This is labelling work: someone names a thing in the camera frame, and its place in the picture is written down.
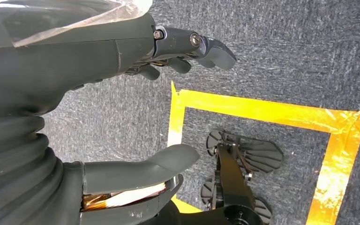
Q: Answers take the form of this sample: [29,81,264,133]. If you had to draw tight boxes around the clear plastic film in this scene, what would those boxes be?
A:
[0,0,153,57]

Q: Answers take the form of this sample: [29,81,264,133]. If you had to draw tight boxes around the yellow floor tape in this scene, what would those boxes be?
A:
[167,81,360,225]

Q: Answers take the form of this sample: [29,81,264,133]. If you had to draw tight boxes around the black robot foot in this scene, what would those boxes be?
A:
[139,128,284,225]

